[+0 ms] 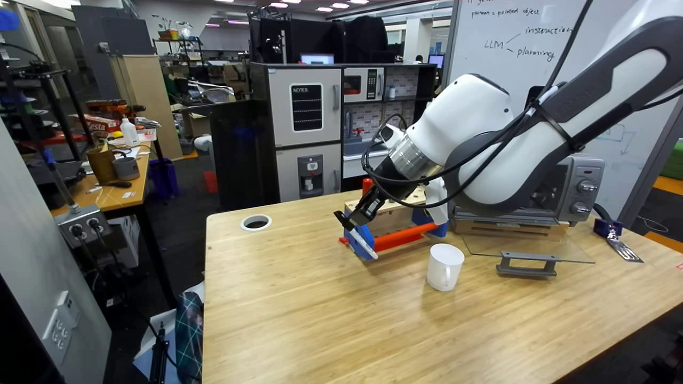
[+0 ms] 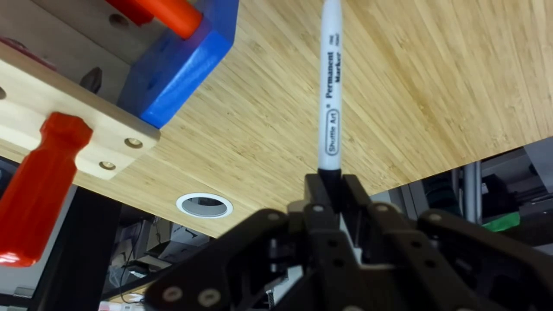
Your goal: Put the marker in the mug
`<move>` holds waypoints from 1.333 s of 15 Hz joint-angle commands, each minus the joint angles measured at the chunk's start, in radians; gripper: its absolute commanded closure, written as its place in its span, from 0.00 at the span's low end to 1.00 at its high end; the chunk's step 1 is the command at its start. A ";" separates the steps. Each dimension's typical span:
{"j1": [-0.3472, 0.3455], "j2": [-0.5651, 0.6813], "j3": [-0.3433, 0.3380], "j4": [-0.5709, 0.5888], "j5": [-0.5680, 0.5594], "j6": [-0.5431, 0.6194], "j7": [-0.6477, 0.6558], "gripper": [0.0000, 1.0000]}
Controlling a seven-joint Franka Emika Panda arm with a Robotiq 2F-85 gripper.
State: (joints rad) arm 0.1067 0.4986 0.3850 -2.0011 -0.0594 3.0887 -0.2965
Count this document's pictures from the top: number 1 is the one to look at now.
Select white plastic mug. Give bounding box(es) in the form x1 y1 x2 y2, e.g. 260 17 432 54
422 241 467 295

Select toy microwave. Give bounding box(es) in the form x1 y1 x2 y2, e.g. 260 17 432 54
341 66 386 106

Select wooden side desk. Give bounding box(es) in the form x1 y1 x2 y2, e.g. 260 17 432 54
46 146 156 218

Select metal spatula black handle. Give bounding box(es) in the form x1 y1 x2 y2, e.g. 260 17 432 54
601 222 647 267

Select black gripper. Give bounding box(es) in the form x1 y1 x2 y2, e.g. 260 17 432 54
338 168 398 234

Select black upright panel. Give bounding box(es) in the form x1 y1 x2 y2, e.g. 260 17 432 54
208 99 281 214

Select white toy sink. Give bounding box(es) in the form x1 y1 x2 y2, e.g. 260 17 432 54
341 137 386 181

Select orange rod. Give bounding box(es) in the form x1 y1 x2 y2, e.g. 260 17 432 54
371 219 442 256

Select grey outlet box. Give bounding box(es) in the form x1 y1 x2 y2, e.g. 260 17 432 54
56 205 114 251

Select computer monitor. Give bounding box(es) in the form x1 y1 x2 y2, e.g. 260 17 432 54
298 52 338 68

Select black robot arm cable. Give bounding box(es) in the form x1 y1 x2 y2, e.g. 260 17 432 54
358 0 597 214

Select white toy kitchen cabinet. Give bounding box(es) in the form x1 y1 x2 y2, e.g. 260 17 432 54
265 64 346 205

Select grey panel with socket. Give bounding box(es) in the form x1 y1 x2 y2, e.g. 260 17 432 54
0 119 116 384

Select glass lid with grey handle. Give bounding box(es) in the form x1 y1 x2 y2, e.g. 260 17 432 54
455 218 597 282

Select plaid cloth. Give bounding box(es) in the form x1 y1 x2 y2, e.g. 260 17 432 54
173 287 204 384

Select white spray bottle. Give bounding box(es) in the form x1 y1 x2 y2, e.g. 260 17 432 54
117 114 141 149

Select grey toaster oven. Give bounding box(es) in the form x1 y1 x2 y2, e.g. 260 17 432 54
446 157 609 231

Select blue spatula holder block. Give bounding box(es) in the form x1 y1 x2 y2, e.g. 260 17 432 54
592 216 625 241

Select blue bin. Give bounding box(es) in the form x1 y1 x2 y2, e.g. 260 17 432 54
145 157 181 203

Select wooden peg rack blue ends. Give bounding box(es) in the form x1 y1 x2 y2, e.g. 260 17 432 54
338 185 453 264

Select whiteboard with writing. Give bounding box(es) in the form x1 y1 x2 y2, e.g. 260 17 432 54
451 0 683 216

